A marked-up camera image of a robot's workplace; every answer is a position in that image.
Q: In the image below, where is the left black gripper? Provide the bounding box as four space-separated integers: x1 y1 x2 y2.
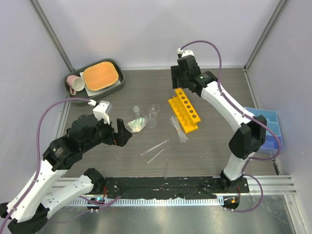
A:
83 115 133 152

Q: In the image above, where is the yellow test tube rack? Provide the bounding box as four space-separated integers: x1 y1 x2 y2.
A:
168 88 201 134

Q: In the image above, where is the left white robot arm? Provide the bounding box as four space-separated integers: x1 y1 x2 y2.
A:
0 115 132 234

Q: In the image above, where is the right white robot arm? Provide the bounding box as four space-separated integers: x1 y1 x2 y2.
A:
171 55 267 193

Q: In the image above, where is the crumpled plastic bag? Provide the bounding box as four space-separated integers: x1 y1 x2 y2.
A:
125 116 147 133

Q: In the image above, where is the small glass flask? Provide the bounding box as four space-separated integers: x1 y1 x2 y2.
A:
133 105 141 118

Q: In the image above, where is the clear glass beaker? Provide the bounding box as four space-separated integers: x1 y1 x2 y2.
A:
149 104 160 119

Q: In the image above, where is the white square plate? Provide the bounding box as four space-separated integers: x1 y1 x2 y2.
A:
80 71 120 97

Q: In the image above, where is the bundle of plastic pipettes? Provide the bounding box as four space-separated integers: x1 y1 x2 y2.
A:
170 117 189 143

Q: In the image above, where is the orange woven mat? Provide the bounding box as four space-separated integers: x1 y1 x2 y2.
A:
83 61 119 91

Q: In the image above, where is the pink and white mug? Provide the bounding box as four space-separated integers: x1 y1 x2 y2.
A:
66 75 85 96

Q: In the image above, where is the blue compartment box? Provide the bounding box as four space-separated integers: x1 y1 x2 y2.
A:
245 107 285 155

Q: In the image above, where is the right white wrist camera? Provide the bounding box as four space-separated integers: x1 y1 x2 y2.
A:
177 48 195 58

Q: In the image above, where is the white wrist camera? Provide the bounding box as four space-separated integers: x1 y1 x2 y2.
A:
177 48 195 58
88 99 112 124

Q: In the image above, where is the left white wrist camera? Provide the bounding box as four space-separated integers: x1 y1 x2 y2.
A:
88 99 112 124

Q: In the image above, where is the white slotted cable duct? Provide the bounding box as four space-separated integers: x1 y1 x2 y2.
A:
52 197 225 207

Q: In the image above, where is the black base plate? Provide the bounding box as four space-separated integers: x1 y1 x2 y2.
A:
80 175 251 200

